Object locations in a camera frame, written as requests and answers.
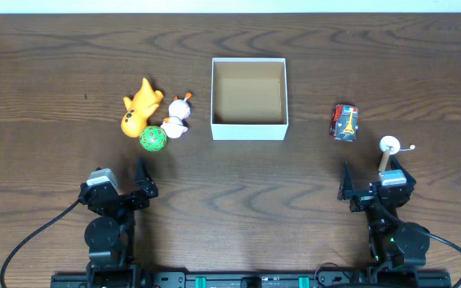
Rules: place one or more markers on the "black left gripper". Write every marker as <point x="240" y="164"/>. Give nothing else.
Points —
<point x="124" y="198"/>

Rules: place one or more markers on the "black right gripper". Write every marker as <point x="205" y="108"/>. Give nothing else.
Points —
<point x="346" y="191"/>

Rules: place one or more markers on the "white wooden kendama toy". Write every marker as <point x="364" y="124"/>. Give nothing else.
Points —
<point x="390" y="145"/>

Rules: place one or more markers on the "red grey toy car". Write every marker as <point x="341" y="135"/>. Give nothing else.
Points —
<point x="344" y="123"/>

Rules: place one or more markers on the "orange rubber animal toy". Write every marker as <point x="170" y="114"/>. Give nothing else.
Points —
<point x="139" y="108"/>

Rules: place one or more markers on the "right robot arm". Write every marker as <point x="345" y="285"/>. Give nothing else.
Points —
<point x="396" y="246"/>

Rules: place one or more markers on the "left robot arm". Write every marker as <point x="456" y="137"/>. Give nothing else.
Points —
<point x="110" y="237"/>

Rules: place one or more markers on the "green number ball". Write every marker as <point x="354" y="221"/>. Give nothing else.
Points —
<point x="153" y="138"/>

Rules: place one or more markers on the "white pink chicken toy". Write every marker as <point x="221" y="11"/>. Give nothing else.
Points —
<point x="178" y="110"/>

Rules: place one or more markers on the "white cardboard box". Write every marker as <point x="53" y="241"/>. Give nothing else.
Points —
<point x="249" y="99"/>

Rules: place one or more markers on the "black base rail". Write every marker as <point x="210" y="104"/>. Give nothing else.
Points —
<point x="326" y="277"/>

